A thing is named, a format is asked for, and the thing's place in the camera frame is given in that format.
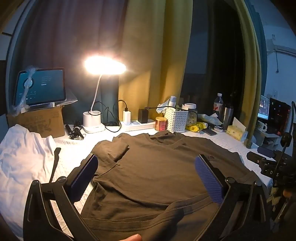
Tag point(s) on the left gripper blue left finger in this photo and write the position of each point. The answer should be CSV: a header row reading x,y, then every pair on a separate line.
x,y
80,177

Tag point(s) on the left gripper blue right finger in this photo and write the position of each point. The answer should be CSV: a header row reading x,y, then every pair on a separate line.
x,y
212,179

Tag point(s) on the dark brown t-shirt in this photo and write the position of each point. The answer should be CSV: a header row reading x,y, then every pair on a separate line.
x,y
148,185

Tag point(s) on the white mug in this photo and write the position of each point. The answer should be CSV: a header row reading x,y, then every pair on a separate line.
x,y
261,126

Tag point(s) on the yellow tissue box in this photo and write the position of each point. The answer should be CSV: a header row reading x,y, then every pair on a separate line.
x,y
237,130

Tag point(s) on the black smartphone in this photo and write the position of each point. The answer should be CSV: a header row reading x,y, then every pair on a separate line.
x,y
209,132

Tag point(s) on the computer monitor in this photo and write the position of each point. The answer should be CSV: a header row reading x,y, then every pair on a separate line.
x,y
263,111

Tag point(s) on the yellow snack packet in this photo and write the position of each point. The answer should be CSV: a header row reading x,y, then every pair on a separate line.
x,y
197,127

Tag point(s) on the white garment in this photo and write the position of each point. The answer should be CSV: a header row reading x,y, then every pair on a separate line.
x,y
25,156

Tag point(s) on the steel tumbler cup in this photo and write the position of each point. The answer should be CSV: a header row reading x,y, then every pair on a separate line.
x,y
228,113

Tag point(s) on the clear jar white lid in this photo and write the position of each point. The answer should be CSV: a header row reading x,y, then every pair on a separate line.
x,y
192,113

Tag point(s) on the brown cardboard box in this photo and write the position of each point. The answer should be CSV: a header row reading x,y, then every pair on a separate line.
x,y
46,122

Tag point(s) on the white perforated plastic basket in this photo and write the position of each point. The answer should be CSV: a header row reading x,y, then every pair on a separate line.
x,y
176,120

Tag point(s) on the plastic cola bottle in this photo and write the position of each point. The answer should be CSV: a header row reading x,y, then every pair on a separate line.
x,y
218,105

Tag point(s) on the red gold tin can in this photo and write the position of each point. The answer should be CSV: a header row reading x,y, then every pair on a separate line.
x,y
161,124

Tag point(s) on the white power strip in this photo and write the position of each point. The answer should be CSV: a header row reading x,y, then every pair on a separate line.
x,y
135,125

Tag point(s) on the white charger adapter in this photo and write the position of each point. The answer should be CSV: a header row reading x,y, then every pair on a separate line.
x,y
126,117

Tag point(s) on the black charger adapter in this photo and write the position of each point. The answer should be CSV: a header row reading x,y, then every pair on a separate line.
x,y
143,115

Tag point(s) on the white desk lamp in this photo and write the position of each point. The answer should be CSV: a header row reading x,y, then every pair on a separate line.
x,y
101,113

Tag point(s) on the dark teal curtain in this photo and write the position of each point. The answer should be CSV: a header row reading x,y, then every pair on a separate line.
x,y
63,34

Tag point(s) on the yellow curtain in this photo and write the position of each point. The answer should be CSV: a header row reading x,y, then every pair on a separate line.
x,y
155,46

